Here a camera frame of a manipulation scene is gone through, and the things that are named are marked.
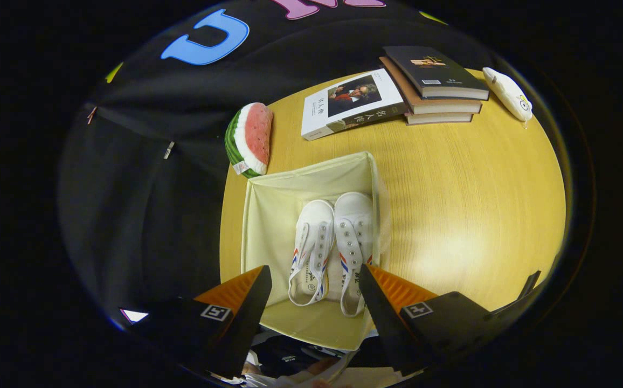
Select person's dark clothing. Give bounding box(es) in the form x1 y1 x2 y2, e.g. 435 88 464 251
236 330 398 388

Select thin pale cover book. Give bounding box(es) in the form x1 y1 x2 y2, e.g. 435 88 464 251
404 112 474 126

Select beige fabric storage box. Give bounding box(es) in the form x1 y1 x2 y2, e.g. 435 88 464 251
240 151 383 352

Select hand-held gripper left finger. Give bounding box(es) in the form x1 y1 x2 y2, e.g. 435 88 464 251
142 265 273 381

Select laptop computer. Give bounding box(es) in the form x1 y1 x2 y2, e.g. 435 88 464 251
119 308 150 324

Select white plush pouch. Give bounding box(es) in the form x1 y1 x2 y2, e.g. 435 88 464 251
482 67 534 124

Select white portrait cover book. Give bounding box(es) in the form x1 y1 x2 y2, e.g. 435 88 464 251
300 68 410 142

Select watermelon slice plush toy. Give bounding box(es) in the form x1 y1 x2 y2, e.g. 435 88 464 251
224 102 274 179

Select black flat object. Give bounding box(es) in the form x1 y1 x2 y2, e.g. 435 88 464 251
492 271 542 316

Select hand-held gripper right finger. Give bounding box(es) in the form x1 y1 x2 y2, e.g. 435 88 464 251
358 264 495 378

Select brown cover book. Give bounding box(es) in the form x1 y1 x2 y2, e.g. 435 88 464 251
379 57 483 116

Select white canvas shoe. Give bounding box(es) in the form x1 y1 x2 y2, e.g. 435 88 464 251
334 192 375 317
288 199 335 307

